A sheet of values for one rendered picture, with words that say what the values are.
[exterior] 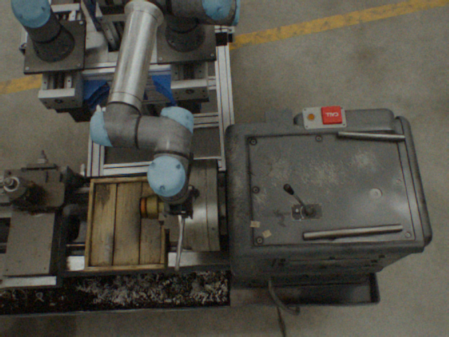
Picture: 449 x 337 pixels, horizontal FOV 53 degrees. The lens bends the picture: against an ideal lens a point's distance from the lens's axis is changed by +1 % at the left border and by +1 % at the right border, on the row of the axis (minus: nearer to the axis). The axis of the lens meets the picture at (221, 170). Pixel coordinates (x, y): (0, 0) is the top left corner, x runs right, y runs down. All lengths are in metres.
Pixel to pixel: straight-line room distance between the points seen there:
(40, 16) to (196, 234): 0.88
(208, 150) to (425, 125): 1.36
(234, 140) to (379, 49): 1.98
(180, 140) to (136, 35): 0.29
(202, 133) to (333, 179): 1.34
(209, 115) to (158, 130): 1.69
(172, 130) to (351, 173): 0.66
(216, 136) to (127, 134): 1.65
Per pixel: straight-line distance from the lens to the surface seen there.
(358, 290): 2.08
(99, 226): 1.80
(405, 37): 3.38
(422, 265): 2.77
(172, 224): 1.50
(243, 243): 1.32
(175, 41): 1.70
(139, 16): 1.13
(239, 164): 1.40
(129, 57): 1.07
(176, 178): 0.90
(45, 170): 1.88
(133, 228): 1.76
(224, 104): 2.66
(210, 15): 1.17
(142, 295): 2.02
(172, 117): 0.96
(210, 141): 2.58
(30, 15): 1.68
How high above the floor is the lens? 2.55
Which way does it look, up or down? 69 degrees down
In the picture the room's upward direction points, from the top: 7 degrees counter-clockwise
